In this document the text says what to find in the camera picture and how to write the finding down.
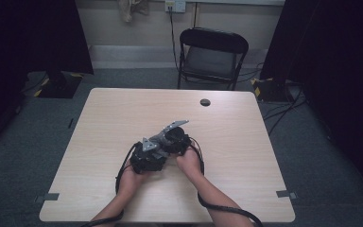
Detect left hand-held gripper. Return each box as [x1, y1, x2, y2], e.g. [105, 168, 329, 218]
[130, 137, 170, 174]

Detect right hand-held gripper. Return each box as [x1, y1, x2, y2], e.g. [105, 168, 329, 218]
[163, 119, 193, 155]

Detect person's left hand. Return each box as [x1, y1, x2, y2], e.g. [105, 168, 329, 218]
[116, 163, 149, 198]

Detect person's right hand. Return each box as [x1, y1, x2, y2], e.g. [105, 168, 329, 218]
[175, 146, 204, 183]

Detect black folding chair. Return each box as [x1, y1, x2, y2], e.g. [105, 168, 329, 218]
[177, 26, 250, 92]

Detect black stand base yellow tape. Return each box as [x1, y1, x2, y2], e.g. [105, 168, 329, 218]
[251, 77, 295, 104]
[33, 71, 85, 99]

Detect grey tape strip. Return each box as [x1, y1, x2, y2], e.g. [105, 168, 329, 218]
[276, 189, 298, 201]
[34, 192, 61, 203]

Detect beige hanging cloth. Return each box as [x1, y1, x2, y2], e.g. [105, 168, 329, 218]
[116, 0, 150, 24]

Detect black curtain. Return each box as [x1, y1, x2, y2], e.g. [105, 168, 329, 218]
[259, 0, 363, 202]
[0, 0, 95, 159]

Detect left hand-held gripper black cable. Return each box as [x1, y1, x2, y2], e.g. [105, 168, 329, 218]
[79, 141, 140, 227]

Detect hand-held gripper black cable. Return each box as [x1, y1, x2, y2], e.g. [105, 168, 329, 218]
[79, 141, 140, 227]
[188, 136, 265, 227]

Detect right hand-held gripper black cable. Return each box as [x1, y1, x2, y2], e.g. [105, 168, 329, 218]
[188, 136, 265, 227]

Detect grey wall skirting duct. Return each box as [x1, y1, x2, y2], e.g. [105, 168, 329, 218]
[88, 44, 268, 70]

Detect black power cable at wall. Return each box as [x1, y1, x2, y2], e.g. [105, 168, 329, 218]
[168, 6, 182, 73]

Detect black floor cables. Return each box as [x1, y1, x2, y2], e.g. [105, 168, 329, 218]
[237, 61, 308, 137]

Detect thin vertical wall conduit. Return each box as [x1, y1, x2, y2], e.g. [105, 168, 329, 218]
[193, 2, 200, 28]

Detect white wall socket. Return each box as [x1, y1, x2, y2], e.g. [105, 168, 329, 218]
[164, 0, 187, 13]

